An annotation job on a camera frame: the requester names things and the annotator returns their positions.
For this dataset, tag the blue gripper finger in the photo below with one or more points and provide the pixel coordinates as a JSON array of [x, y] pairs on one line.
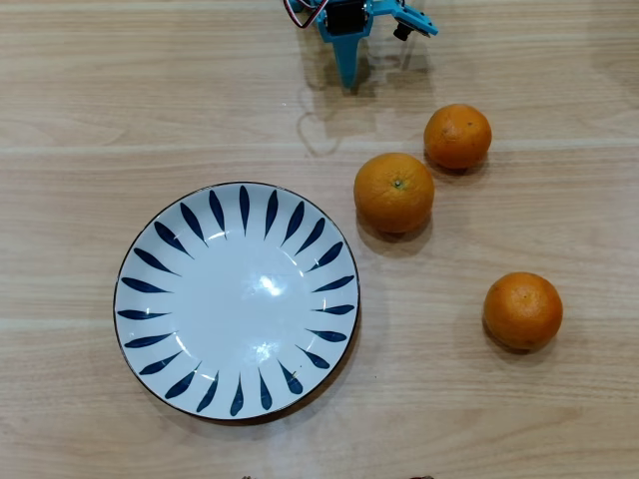
[[346, 60], [359, 55]]

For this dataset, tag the plain orange fruit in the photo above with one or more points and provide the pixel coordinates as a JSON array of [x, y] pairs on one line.
[[456, 137], [522, 310]]

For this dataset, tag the orange with green stem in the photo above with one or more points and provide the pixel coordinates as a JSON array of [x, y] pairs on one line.
[[394, 199]]

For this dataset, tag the white plate blue leaf pattern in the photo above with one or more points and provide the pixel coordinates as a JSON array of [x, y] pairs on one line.
[[234, 309]]

